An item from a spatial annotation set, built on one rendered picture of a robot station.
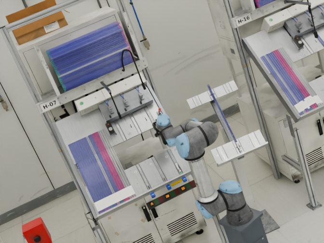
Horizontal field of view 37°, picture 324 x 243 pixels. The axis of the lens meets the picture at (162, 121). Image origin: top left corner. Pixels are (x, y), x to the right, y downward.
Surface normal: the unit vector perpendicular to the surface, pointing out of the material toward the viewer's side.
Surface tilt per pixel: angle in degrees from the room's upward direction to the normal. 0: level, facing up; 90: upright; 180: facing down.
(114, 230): 90
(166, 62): 90
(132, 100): 45
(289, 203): 0
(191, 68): 90
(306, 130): 90
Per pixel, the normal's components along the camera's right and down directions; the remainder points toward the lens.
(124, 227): 0.31, 0.29
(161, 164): -0.01, -0.40
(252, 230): 0.59, 0.13
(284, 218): -0.32, -0.86
